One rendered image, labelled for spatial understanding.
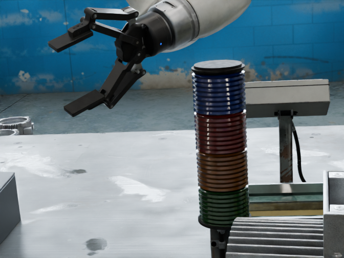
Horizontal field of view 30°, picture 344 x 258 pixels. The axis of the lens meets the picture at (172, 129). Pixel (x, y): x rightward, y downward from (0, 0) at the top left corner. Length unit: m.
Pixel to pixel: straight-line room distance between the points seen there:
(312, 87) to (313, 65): 5.39
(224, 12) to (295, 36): 5.41
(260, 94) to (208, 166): 0.56
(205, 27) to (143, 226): 0.43
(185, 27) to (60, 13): 5.70
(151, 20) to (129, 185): 0.56
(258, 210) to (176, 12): 0.38
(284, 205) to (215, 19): 0.36
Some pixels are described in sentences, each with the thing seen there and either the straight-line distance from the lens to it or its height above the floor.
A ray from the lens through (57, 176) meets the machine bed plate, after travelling 1.71.
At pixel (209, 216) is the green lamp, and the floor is 1.04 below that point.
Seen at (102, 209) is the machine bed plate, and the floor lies 0.80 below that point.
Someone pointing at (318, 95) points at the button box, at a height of 1.06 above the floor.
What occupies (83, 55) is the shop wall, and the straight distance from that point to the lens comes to 6.83.
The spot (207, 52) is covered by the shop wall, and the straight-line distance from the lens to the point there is 6.63.
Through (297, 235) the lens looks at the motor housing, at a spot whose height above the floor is 1.11.
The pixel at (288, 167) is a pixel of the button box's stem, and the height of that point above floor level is 0.91.
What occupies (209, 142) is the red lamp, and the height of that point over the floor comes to 1.13.
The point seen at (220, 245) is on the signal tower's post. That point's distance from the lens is 0.78.
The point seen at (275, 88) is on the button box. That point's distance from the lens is 1.29.
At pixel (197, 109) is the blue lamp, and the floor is 1.17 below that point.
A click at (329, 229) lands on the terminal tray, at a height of 1.13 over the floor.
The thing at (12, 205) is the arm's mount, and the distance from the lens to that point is 1.41.
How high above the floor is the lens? 1.34
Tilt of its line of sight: 15 degrees down
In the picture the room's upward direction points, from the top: 4 degrees counter-clockwise
